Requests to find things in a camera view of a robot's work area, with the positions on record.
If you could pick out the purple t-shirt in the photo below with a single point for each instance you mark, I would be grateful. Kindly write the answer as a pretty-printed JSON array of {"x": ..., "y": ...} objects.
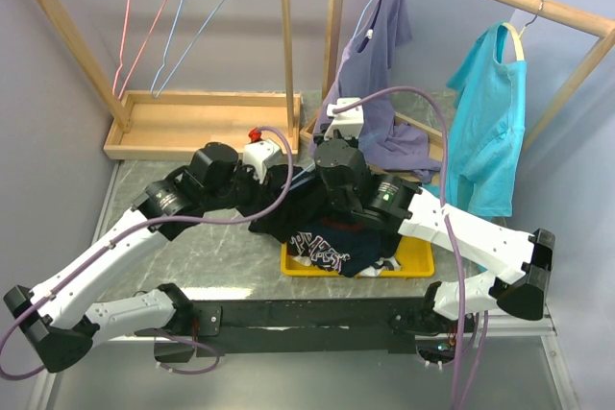
[{"x": 363, "y": 70}]

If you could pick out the yellow plastic bin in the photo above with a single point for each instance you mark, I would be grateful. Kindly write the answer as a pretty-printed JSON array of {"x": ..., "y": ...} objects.
[{"x": 414, "y": 255}]

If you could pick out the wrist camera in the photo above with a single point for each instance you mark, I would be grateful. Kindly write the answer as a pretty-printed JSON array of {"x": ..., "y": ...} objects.
[
  {"x": 260, "y": 154},
  {"x": 346, "y": 119}
]

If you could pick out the pink wire hanger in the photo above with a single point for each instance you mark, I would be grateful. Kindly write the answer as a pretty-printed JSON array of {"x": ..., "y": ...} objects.
[{"x": 124, "y": 72}]

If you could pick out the black base bar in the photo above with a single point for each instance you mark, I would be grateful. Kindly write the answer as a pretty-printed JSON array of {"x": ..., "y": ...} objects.
[{"x": 319, "y": 325}]

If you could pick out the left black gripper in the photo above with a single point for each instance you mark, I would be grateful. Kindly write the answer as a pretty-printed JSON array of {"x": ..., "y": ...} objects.
[{"x": 242, "y": 170}]

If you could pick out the turquoise t-shirt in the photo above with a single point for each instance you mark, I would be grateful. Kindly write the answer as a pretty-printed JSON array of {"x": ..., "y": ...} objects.
[{"x": 487, "y": 134}]

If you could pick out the navy printed shirt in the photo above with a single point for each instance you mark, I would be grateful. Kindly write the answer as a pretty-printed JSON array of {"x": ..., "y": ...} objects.
[{"x": 347, "y": 249}]

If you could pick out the light blue wire hanger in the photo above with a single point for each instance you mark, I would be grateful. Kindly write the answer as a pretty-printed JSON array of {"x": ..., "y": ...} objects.
[{"x": 172, "y": 60}]

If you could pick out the wooden hanger with metal hook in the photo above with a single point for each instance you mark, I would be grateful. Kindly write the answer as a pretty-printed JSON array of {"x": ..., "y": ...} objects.
[{"x": 516, "y": 36}]

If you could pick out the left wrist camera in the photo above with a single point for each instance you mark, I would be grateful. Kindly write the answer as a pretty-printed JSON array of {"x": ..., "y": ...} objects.
[{"x": 260, "y": 154}]

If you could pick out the right wooden clothes rack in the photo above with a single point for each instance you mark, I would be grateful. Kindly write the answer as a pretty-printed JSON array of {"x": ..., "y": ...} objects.
[{"x": 600, "y": 27}]

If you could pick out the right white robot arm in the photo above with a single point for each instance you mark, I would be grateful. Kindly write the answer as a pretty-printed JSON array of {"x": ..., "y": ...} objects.
[{"x": 517, "y": 265}]

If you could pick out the black tank top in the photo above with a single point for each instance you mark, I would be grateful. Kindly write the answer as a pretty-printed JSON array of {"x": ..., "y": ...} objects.
[{"x": 303, "y": 206}]

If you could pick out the left wooden clothes rack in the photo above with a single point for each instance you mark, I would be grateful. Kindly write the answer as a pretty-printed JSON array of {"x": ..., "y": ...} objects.
[{"x": 174, "y": 124}]

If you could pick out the wooden clothes rack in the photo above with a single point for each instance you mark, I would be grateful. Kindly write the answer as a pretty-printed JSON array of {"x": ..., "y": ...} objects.
[
  {"x": 174, "y": 124},
  {"x": 600, "y": 27}
]

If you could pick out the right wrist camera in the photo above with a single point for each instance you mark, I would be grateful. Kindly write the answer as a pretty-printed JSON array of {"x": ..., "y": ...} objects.
[{"x": 346, "y": 119}]

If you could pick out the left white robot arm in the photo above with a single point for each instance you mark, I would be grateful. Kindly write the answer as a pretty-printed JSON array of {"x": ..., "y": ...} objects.
[{"x": 62, "y": 318}]

